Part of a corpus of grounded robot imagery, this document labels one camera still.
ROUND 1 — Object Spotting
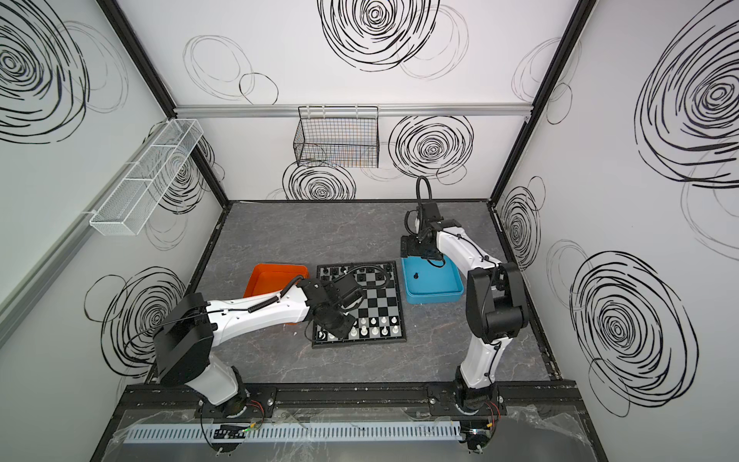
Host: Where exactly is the white wire shelf basket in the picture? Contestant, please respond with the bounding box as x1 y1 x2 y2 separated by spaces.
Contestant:
90 119 204 237

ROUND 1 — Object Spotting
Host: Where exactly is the white slotted cable duct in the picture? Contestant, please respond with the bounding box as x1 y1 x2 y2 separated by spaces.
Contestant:
122 421 463 445

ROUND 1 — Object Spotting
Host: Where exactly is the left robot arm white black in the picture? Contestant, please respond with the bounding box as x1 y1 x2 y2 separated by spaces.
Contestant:
153 275 364 409

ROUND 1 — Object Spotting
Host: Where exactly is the black wire basket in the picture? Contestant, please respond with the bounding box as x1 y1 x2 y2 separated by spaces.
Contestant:
293 105 380 169

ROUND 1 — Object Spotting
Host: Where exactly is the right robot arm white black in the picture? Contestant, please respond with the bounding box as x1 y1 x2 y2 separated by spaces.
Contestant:
400 226 529 409

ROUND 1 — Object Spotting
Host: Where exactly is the black white chess board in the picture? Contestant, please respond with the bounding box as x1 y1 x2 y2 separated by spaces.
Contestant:
311 261 407 348

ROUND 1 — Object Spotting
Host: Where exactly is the orange plastic tray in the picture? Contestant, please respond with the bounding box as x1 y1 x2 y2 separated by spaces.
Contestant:
244 264 310 298

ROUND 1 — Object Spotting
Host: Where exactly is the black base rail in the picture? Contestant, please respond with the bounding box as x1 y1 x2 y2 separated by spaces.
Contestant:
115 380 586 417

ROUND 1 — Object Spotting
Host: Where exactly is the blue plastic tray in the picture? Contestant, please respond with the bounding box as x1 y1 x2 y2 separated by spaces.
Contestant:
401 257 465 304

